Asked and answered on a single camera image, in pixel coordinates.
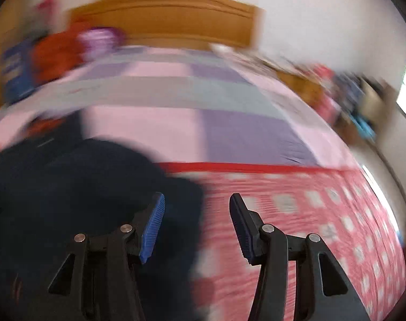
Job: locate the cardboard box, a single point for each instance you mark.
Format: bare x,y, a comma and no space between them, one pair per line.
377,103

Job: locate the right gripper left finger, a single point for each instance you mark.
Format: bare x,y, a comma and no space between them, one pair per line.
96,280

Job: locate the red white checkered blanket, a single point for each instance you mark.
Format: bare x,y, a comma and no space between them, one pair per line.
293,243

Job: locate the wooden nightstand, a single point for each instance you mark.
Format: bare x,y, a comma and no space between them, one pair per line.
302,81

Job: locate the light blue plastic item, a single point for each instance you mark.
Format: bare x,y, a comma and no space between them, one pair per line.
365,131

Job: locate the pink clothes on pile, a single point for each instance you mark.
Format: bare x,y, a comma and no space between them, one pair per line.
47,10

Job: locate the wooden bed headboard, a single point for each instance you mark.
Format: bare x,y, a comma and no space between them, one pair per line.
192,24

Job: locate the pink purple patchwork bedsheet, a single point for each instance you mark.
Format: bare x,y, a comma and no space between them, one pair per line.
180,105

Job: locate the orange red padded jacket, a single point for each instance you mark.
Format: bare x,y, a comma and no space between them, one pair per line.
58,53

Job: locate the pile of colourful clothes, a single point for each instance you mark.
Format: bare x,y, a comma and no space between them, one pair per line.
341,94

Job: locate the dark navy padded jacket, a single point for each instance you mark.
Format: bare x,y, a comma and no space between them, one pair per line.
55,183

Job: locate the blue shopping bag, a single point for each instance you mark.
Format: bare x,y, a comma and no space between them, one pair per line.
17,73

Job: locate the purple patterned pillow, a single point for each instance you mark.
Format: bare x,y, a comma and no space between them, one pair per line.
101,40

